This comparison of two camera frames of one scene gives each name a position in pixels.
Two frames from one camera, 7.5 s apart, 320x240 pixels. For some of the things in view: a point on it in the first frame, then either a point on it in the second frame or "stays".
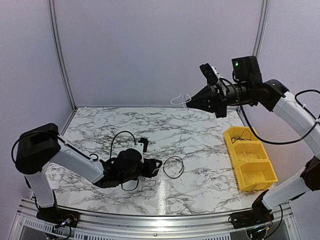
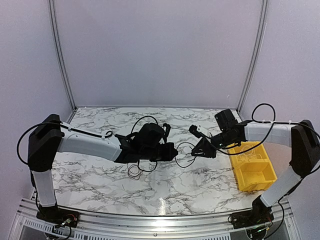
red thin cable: (182, 164) -> (187, 161)
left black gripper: (151, 167) -> (169, 156)
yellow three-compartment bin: (255, 172) stays
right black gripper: (211, 98) -> (205, 147)
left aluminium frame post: (57, 41) stays
